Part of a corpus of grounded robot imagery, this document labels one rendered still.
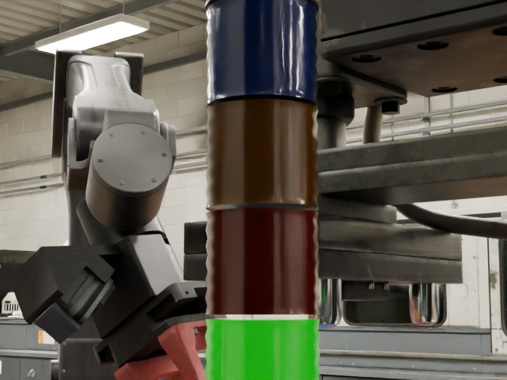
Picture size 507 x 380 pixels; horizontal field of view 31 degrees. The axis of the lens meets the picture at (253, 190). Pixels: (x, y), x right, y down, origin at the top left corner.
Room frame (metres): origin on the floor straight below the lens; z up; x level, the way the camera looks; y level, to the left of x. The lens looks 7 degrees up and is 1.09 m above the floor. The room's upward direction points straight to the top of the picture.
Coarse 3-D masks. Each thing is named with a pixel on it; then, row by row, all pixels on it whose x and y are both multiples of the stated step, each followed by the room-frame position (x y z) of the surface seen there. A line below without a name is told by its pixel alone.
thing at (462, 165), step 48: (336, 144) 0.58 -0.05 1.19; (384, 144) 0.52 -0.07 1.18; (432, 144) 0.50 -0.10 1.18; (480, 144) 0.48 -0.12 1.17; (336, 192) 0.54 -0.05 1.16; (384, 192) 0.54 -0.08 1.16; (432, 192) 0.54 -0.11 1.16; (480, 192) 0.54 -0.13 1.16; (192, 240) 0.56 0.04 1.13; (336, 240) 0.52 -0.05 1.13; (384, 240) 0.56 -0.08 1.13; (432, 240) 0.61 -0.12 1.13; (336, 288) 0.53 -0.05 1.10; (384, 288) 0.59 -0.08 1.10; (432, 288) 0.62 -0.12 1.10
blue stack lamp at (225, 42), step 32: (224, 0) 0.29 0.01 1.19; (256, 0) 0.29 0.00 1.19; (288, 0) 0.29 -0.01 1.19; (224, 32) 0.29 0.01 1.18; (256, 32) 0.29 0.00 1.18; (288, 32) 0.29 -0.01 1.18; (224, 64) 0.29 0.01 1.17; (256, 64) 0.29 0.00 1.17; (288, 64) 0.29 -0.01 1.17; (224, 96) 0.29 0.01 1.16; (256, 96) 0.29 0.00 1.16; (288, 96) 0.29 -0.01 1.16
